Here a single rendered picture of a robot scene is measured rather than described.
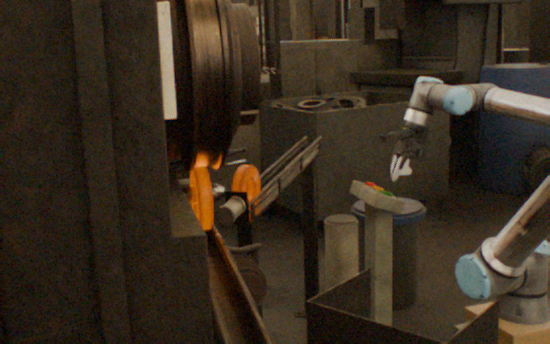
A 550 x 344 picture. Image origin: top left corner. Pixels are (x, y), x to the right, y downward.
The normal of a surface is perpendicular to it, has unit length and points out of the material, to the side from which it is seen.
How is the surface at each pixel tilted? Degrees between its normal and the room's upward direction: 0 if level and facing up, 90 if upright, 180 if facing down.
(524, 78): 90
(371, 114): 90
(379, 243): 90
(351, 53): 90
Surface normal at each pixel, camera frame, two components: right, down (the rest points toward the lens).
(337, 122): 0.43, 0.15
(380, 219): 0.18, 0.18
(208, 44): 0.15, -0.07
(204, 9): 0.12, -0.37
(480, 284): -0.91, 0.18
